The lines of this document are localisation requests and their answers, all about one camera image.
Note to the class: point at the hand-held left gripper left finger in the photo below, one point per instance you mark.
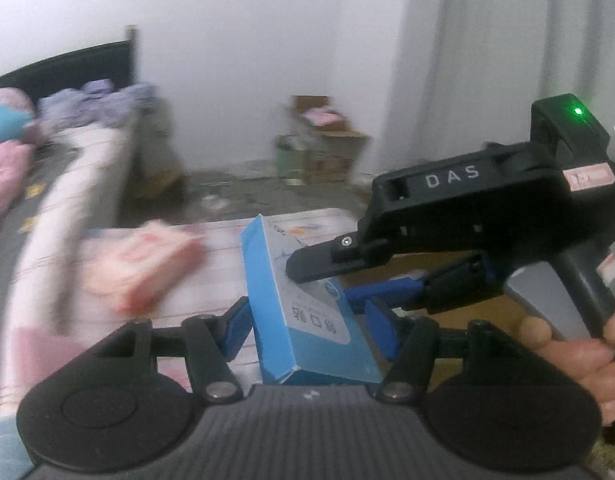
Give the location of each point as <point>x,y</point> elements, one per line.
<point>236,327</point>

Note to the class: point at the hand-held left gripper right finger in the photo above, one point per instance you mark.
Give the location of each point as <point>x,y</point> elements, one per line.
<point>382,332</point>

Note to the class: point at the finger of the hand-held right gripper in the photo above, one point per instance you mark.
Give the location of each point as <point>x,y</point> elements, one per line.
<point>317,260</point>
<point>387,292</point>

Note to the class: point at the blue paper box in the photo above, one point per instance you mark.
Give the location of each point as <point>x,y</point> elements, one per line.
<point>268,285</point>

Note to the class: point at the person's right hand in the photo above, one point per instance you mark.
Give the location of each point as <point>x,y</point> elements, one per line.
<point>587,370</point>

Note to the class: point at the pale plaid bed sheet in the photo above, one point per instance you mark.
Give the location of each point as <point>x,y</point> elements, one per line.
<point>212,280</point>

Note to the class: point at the green container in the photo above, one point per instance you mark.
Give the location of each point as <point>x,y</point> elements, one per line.
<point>290,160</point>

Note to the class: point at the brown cardboard box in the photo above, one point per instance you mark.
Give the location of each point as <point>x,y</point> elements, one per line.
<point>342,155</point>

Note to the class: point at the pink wet wipes pack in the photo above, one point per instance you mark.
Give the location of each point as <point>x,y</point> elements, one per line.
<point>147,260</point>

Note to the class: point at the white curtain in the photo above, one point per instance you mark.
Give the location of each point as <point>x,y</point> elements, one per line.
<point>487,60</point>

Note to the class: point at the olive grey garment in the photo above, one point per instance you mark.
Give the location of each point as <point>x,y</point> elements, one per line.
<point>160,150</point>

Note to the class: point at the rolled white fringed blanket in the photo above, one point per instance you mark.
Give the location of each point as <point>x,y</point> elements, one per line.
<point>62,200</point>

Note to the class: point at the pile of purple clothes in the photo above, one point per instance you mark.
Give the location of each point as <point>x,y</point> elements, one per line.
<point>102,100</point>

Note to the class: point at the pink grey floral quilt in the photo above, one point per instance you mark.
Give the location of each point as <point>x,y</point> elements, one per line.
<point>2,170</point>

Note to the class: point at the dark bed headboard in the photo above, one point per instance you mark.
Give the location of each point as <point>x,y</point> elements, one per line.
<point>87,65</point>

